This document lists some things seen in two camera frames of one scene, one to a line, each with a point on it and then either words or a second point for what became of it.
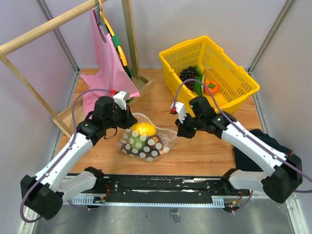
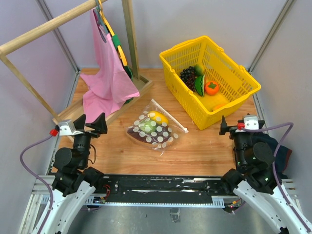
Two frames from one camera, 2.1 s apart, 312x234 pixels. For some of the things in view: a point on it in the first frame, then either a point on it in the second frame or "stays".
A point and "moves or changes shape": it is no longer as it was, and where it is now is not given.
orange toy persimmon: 213,87 stays
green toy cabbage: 137,143 → 147,126
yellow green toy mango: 199,70 stays
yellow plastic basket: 235,85 stays
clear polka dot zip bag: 146,140 moves or changes shape
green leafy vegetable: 198,86 stays
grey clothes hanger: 100,21 stays
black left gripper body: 120,118 → 86,136
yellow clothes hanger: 107,22 stays
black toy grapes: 188,73 stays
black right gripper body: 190,125 → 237,136
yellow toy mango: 143,128 → 158,117
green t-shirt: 117,42 stays
